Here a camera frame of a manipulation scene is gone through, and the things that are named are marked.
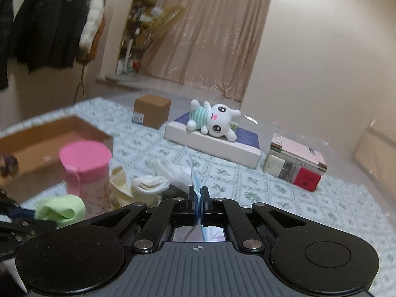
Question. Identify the white flat box blue top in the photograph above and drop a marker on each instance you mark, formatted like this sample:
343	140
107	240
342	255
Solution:
216	150

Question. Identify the yellow standing fan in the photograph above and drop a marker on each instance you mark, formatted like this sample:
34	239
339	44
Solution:
167	18

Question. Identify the green cloth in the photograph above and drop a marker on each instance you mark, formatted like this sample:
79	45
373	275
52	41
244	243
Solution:
60	208

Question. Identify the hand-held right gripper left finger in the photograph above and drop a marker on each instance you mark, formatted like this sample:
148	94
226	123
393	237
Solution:
193	202

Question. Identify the red book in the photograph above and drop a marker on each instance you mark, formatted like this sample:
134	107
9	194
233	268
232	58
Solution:
307	179

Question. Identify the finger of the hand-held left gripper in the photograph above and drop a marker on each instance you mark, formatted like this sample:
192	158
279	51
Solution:
34	226
21	214

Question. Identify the beige curtain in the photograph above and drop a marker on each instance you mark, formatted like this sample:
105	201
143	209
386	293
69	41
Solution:
210	37

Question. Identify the white plush toy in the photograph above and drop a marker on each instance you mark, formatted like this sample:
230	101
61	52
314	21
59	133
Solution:
216	120

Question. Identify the white puffy jacket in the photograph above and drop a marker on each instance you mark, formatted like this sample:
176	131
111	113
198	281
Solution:
94	12

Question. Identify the pink lidded cup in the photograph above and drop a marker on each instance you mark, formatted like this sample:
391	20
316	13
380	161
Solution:
86	167

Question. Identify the black jacket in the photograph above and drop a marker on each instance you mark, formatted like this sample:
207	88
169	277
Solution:
46	21

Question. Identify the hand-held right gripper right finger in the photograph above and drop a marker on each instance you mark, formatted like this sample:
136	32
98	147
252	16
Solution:
204	202

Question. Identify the floral tablecloth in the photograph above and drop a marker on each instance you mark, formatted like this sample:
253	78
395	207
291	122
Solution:
247	188

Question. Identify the white tissue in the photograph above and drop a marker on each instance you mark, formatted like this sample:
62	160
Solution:
170	167

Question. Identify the blue face mask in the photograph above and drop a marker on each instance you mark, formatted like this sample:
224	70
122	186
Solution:
193	173

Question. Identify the small closed cardboard box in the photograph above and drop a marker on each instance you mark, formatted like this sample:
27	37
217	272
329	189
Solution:
153	109

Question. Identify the dark grey face mask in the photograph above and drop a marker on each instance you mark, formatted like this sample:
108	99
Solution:
173	193

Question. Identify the brown garment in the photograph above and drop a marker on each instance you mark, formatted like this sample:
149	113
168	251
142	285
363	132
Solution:
96	45

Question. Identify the coat rack stand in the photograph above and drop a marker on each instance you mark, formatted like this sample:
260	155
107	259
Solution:
81	83

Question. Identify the white cloth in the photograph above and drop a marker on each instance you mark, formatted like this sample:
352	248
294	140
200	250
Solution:
148	185

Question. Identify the leaning cardboard sheet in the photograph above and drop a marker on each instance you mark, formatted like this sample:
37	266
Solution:
376	151

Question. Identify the dark book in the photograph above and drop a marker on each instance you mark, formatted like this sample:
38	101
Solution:
290	170

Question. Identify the pale book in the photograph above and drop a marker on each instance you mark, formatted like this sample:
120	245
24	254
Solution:
273	164

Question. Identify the dark coat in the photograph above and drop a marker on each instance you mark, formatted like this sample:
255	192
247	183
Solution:
6	37

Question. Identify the small green packet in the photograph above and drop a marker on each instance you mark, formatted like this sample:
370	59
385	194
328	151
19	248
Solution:
235	126

